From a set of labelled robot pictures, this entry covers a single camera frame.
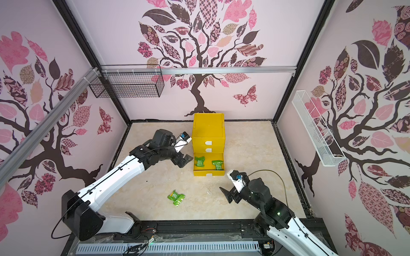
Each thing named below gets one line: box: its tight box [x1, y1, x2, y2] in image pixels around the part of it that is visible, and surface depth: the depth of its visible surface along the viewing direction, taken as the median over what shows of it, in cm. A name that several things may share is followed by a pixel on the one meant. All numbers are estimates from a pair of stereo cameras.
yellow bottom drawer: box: [193, 152, 226, 177], surface depth 97 cm
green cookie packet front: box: [211, 160, 224, 171], surface depth 97 cm
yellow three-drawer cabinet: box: [192, 113, 226, 176], surface depth 92 cm
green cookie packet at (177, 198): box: [167, 189, 186, 207], surface depth 85 cm
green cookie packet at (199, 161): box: [195, 156, 205, 167], surface depth 97 cm
